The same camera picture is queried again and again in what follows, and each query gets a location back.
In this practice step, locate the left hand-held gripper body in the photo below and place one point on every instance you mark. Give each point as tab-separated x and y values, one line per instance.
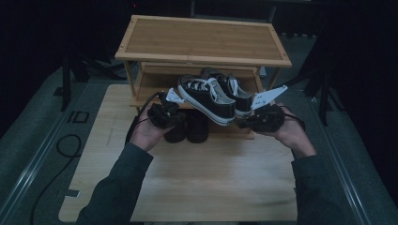
164	114

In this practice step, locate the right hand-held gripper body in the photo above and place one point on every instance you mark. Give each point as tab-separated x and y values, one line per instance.
267	120

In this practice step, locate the black lace-up shoe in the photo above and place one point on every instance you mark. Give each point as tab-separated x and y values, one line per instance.
197	129
178	134

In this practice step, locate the black white canvas sneaker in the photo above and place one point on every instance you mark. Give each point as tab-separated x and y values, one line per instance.
206	100
241	100

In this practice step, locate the wooden three-tier shoe rack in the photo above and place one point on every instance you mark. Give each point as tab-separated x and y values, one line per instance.
200	40

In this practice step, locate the person's left hand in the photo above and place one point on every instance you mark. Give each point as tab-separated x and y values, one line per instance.
145	134

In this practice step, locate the person's right hand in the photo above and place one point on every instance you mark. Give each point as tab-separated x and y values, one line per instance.
294	134

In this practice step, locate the black metal stand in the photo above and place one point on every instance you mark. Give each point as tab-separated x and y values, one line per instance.
324	103
65	90

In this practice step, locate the metal floor rail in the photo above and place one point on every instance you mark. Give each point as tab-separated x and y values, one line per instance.
343	175
29	170

